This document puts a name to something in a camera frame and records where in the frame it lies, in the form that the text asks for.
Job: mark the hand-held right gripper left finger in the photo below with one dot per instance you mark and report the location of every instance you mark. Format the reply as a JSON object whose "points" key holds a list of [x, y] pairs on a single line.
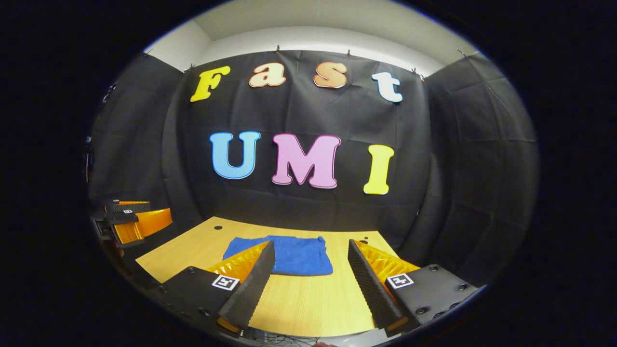
{"points": [[255, 284]]}

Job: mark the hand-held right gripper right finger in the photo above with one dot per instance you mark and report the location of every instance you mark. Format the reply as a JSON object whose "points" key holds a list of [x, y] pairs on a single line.
{"points": [[366, 284]]}

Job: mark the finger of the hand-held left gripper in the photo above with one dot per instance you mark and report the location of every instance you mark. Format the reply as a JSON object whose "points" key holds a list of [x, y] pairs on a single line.
{"points": [[125, 206], [120, 219]]}

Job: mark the black backdrop cloth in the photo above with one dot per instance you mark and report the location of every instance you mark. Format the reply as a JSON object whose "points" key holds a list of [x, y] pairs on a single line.
{"points": [[458, 168]]}

